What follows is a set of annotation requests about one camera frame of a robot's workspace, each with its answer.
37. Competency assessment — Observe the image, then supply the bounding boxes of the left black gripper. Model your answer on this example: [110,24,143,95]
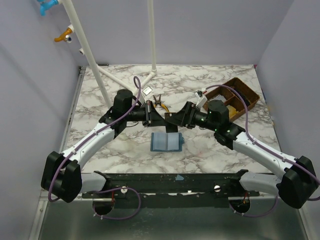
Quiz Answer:
[124,100,169,128]

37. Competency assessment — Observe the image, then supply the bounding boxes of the dark credit card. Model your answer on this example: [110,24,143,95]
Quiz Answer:
[164,112,174,121]

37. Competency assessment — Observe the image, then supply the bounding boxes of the blue card holder wallet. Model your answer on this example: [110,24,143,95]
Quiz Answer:
[150,132,185,152]

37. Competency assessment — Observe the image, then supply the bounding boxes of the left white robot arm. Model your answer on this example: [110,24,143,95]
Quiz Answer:
[40,89,166,203]

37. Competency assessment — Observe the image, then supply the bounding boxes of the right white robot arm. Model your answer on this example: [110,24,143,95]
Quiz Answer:
[166,100,320,209]

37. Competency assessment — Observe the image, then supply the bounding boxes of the white packets in basket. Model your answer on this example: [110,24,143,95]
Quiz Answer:
[213,94,226,103]

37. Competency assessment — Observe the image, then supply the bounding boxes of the yellow item in basket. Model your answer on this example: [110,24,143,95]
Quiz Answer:
[226,105,238,119]

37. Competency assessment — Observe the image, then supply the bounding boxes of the brown woven basket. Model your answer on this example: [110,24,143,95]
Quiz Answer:
[203,76,261,123]

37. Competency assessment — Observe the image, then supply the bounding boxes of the black item in basket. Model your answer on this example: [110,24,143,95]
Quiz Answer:
[235,89,251,107]

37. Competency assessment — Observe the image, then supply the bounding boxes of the orange brass tap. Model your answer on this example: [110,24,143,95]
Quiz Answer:
[54,24,74,43]

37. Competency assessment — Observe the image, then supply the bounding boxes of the yellow handled pliers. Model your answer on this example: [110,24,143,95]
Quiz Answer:
[153,94,170,113]

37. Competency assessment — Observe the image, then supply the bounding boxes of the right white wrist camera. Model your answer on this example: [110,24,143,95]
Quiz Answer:
[195,90,208,109]

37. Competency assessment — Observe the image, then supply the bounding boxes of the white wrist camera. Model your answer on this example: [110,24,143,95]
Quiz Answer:
[139,85,153,104]
[195,90,208,109]

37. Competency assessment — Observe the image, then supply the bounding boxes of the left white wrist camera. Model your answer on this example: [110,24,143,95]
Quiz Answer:
[139,85,153,104]

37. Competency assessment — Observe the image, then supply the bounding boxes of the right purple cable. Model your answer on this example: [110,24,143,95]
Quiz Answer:
[203,84,320,218]

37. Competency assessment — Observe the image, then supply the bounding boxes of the white PVC pipe frame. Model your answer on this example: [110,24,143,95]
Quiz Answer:
[58,0,157,107]

